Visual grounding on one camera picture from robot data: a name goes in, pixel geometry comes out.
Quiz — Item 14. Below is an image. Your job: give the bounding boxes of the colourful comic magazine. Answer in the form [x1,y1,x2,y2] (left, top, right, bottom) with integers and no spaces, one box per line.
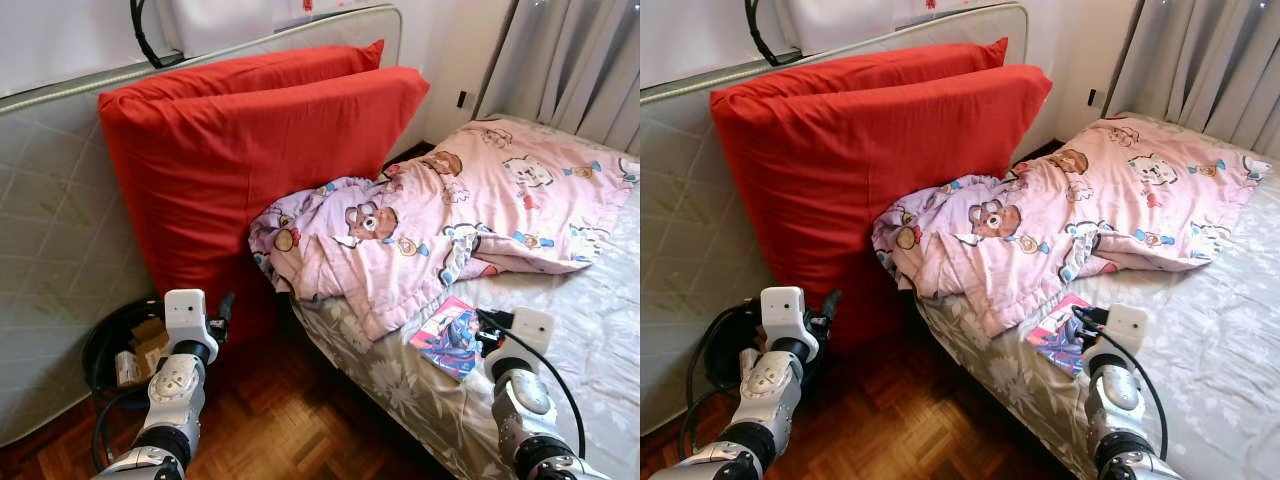
[408,296,483,381]
[1026,292,1093,376]

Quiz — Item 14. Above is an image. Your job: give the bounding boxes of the black round waste bin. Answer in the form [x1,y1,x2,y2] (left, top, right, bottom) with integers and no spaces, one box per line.
[82,296,196,411]
[705,298,771,393]

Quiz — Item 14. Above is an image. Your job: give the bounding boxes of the bed with grey floral sheet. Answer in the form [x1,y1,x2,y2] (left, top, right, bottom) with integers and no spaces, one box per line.
[915,112,1280,480]
[290,112,641,480]

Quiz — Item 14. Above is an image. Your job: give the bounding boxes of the pink cartoon print blanket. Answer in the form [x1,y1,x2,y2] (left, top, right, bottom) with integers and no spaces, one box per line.
[248,118,641,343]
[872,118,1273,339]

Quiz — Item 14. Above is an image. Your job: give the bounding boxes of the large red cushion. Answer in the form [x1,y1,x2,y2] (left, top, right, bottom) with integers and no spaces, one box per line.
[98,66,431,346]
[100,40,386,101]
[712,38,1009,99]
[710,64,1053,351]

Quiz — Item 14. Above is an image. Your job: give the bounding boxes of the grey pleated curtain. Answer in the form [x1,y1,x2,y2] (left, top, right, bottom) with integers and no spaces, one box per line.
[478,0,641,153]
[1105,0,1280,156]

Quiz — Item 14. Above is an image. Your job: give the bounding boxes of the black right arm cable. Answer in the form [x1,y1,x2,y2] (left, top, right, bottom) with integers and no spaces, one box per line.
[476,308,588,461]
[1072,305,1169,461]

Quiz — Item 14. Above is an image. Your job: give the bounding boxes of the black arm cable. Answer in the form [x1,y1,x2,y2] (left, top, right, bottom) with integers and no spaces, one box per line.
[476,308,588,461]
[90,385,151,473]
[680,300,761,463]
[1072,305,1169,461]

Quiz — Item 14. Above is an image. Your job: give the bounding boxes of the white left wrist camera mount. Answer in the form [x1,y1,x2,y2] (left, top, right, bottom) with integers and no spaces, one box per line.
[164,289,209,351]
[760,286,808,347]

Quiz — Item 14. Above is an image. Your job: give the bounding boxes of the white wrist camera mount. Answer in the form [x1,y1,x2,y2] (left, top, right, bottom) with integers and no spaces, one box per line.
[760,286,808,347]
[1103,304,1150,359]
[164,289,209,351]
[505,307,556,362]

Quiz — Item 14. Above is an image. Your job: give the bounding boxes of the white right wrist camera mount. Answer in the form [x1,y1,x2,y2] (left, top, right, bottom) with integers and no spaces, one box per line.
[505,307,556,362]
[1103,304,1150,359]

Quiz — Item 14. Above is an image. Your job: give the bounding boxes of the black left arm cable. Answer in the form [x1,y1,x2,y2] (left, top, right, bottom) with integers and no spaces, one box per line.
[680,300,761,463]
[90,385,151,473]

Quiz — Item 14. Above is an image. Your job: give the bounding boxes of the black strap loop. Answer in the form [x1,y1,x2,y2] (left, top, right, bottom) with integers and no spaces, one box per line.
[745,0,801,67]
[130,0,186,69]

